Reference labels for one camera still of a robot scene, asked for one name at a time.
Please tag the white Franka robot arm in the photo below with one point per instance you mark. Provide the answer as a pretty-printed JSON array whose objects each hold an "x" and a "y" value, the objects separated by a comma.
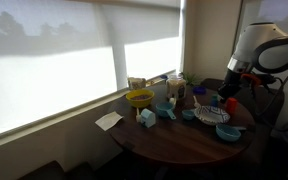
[{"x": 267, "y": 36}]

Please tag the large teal measuring cup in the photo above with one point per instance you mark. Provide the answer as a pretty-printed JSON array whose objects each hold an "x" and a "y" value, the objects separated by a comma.
[{"x": 228, "y": 132}]

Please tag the small white bottle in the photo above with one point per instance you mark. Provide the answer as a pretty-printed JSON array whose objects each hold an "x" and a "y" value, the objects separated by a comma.
[{"x": 138, "y": 116}]

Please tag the dark upholstered chair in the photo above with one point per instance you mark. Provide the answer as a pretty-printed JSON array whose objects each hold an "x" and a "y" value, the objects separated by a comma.
[{"x": 267, "y": 103}]

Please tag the white plastic spoon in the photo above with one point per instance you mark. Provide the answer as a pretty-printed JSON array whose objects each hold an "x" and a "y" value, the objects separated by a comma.
[{"x": 196, "y": 101}]

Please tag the small green plant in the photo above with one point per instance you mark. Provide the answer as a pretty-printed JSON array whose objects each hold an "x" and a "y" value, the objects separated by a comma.
[{"x": 190, "y": 78}]

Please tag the blue patterned white plate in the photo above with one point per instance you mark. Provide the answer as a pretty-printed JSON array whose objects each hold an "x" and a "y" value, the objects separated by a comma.
[{"x": 212, "y": 115}]

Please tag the orange block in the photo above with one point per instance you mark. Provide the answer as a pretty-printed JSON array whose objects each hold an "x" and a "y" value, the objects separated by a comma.
[{"x": 231, "y": 106}]

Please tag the medium teal measuring cup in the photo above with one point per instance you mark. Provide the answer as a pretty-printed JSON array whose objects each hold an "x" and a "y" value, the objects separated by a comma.
[{"x": 165, "y": 108}]

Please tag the light blue cup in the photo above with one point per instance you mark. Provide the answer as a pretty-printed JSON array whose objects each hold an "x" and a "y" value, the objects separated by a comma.
[{"x": 148, "y": 118}]

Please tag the clear jar white contents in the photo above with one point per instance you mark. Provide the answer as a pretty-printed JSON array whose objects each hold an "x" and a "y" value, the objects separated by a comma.
[{"x": 176, "y": 87}]

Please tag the white paper sheet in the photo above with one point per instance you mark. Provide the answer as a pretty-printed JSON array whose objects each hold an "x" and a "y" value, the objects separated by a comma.
[{"x": 108, "y": 120}]

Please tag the black wrist camera orange mount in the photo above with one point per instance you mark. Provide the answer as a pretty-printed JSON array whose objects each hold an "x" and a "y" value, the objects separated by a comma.
[{"x": 252, "y": 78}]

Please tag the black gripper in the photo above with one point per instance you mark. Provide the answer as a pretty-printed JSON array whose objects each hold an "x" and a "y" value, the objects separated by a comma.
[{"x": 235, "y": 83}]

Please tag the yellow bowl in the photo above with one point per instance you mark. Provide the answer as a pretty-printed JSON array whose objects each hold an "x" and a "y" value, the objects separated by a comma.
[{"x": 139, "y": 98}]

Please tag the green block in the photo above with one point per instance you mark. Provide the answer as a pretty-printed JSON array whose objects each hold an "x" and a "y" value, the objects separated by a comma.
[{"x": 214, "y": 100}]

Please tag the white roller blind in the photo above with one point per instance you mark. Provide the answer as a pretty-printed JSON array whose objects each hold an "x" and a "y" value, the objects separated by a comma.
[
  {"x": 34, "y": 66},
  {"x": 274, "y": 10},
  {"x": 150, "y": 50}
]

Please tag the small teal measuring cup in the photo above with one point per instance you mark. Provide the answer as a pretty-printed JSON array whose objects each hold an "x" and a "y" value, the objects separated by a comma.
[{"x": 188, "y": 114}]

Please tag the dark blue bowl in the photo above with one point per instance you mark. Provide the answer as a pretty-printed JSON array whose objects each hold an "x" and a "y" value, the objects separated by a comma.
[{"x": 199, "y": 90}]

